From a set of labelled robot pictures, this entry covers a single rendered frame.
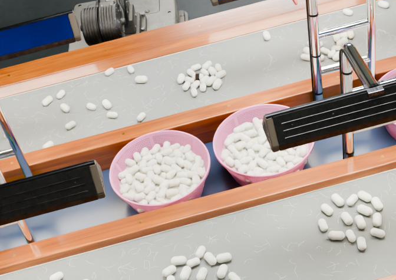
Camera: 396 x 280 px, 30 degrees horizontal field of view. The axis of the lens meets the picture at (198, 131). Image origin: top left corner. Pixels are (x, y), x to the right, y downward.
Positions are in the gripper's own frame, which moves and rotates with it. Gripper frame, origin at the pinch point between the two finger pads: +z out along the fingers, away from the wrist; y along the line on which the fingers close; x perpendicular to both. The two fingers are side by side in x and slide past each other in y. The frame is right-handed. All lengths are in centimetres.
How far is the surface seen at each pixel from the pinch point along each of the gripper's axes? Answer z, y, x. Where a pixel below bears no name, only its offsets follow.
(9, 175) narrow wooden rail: 32, -92, -16
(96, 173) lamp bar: 43, -63, -70
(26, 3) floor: -84, -106, 177
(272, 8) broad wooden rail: -2.4, -5.6, 10.2
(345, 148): 48, -6, -35
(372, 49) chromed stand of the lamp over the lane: 24.7, 10.3, -26.9
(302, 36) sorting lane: 10.1, -0.4, 3.1
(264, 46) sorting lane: 10.3, -12.4, 3.0
